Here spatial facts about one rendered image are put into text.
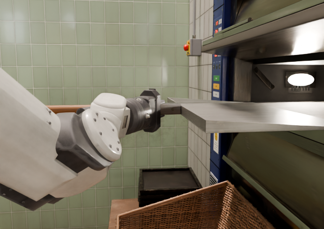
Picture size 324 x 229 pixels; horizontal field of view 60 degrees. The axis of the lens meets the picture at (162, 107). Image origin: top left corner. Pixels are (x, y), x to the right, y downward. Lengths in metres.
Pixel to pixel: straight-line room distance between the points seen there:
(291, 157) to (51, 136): 0.72
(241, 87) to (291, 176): 0.50
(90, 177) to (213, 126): 0.30
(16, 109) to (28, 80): 1.87
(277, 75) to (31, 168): 1.14
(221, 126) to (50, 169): 0.39
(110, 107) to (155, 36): 1.55
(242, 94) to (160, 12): 1.07
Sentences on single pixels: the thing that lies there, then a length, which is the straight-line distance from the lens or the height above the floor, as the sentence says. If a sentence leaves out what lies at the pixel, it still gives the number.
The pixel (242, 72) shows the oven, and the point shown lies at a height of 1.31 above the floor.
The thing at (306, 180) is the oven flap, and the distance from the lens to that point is 0.83.
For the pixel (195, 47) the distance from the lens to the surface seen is 1.75.
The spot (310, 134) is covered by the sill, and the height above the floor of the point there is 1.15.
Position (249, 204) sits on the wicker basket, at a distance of 1.08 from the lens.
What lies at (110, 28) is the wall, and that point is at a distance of 2.07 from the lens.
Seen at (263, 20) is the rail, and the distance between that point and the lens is 0.69.
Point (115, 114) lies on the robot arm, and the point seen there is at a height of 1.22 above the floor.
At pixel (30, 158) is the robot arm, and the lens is 0.30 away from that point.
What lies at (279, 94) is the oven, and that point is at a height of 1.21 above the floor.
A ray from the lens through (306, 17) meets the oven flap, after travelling 0.55.
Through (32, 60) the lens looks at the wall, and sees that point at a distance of 2.15.
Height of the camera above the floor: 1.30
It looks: 7 degrees down
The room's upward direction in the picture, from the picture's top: straight up
